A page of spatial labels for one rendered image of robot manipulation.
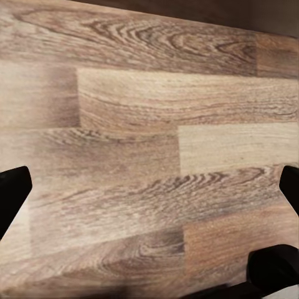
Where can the bed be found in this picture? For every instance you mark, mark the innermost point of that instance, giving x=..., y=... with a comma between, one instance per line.
x=280, y=17

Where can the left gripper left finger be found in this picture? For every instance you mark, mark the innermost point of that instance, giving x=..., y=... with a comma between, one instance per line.
x=15, y=186

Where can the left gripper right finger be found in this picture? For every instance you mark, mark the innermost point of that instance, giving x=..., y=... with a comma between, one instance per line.
x=289, y=185

